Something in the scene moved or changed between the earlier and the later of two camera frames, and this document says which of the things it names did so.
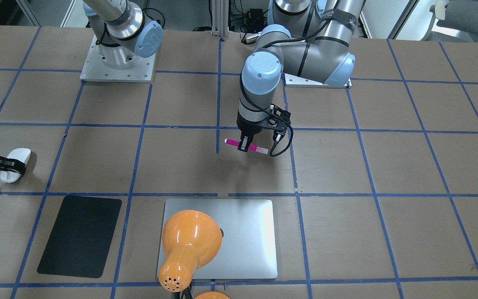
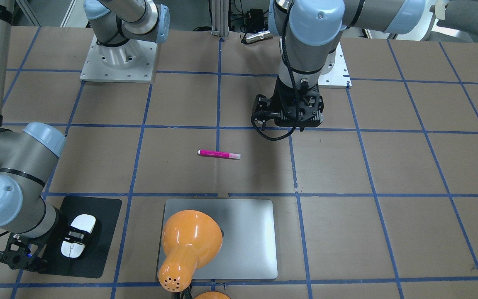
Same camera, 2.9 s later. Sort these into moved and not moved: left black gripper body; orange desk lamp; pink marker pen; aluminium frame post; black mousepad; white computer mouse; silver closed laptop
Moved: pink marker pen; white computer mouse; left black gripper body
Not moved: black mousepad; silver closed laptop; orange desk lamp; aluminium frame post
